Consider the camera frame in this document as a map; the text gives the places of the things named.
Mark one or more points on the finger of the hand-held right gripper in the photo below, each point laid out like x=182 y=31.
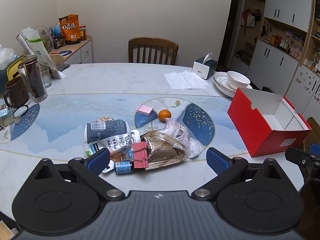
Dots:
x=315 y=148
x=296 y=156

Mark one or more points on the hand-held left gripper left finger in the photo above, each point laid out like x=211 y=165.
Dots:
x=98 y=161

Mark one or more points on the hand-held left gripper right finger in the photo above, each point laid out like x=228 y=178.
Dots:
x=217 y=161

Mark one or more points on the small blue bottle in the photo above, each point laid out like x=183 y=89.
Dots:
x=122 y=167

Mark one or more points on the grey white chicken packet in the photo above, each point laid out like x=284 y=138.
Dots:
x=107 y=132

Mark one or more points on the pink binder clip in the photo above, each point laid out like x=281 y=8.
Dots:
x=140 y=155

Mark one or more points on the red cardboard box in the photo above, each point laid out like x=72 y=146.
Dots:
x=250 y=125

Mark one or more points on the clear pink snack packet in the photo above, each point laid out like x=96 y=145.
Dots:
x=176 y=131

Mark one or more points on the brown foil snack packet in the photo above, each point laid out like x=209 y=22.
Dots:
x=165 y=155

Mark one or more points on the pink sticky note pad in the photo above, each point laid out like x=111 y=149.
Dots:
x=145 y=109

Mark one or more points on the mandarin orange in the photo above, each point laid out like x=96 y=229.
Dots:
x=165 y=115

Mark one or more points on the wooden curved chair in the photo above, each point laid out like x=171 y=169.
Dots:
x=315 y=127

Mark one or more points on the sticker covered white cabinet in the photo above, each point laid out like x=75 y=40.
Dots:
x=305 y=85

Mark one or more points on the white plate gold rim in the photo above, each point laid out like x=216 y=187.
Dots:
x=225 y=93
x=221 y=78

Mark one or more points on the white bowl gold rim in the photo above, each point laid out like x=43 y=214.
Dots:
x=237 y=81

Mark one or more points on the white paper sheets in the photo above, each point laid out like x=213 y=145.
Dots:
x=185 y=80

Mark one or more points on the green white tissue box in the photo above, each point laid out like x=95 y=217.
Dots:
x=202 y=71

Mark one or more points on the small glass cup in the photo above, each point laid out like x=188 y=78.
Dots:
x=46 y=78

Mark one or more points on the dark grey cloth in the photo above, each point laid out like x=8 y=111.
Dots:
x=63 y=67

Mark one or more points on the tall glass jar dark contents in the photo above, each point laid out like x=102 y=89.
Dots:
x=35 y=80

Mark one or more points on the brown mug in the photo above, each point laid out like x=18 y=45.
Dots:
x=17 y=92

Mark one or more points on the white sideboard cabinet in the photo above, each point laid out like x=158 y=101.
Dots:
x=80 y=51

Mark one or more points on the blue round mat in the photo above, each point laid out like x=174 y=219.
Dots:
x=62 y=53

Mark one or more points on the orange red bottle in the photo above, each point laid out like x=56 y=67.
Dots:
x=273 y=40

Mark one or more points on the yellow rimmed container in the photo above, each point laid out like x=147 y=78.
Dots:
x=12 y=67

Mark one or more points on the red lidded jar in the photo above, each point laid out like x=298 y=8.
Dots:
x=83 y=33

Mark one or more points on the wooden slat-back chair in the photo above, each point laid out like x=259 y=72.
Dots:
x=152 y=43

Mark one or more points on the clear bag green print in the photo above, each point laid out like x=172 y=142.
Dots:
x=37 y=45

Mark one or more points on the orange snack bag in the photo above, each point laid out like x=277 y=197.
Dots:
x=70 y=28

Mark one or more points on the small globe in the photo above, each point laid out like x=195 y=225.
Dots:
x=57 y=30

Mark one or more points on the white paper roll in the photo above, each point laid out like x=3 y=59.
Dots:
x=23 y=45

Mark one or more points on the crumpled clear plastic bag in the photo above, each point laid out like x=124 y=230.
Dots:
x=5 y=55

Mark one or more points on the red white hanging bag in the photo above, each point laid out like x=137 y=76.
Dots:
x=248 y=17

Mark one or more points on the white upper wall cabinet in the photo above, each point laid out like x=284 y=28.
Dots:
x=287 y=5

